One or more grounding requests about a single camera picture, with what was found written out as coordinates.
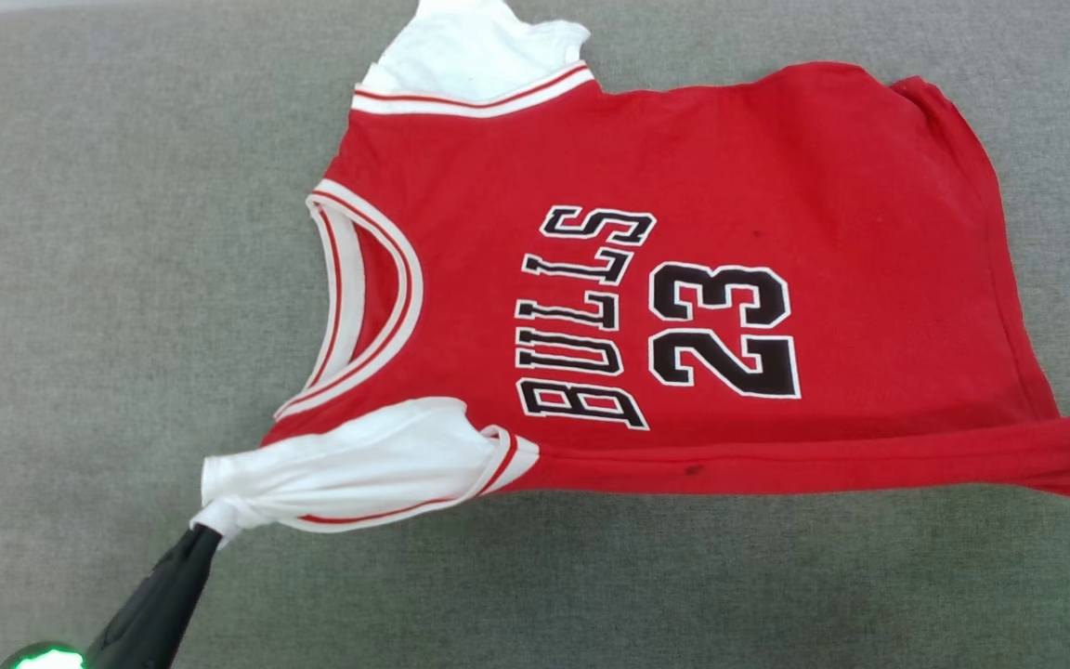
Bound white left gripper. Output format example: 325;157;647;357
0;525;224;669

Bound red and white basketball jersey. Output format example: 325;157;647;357
189;0;1070;549

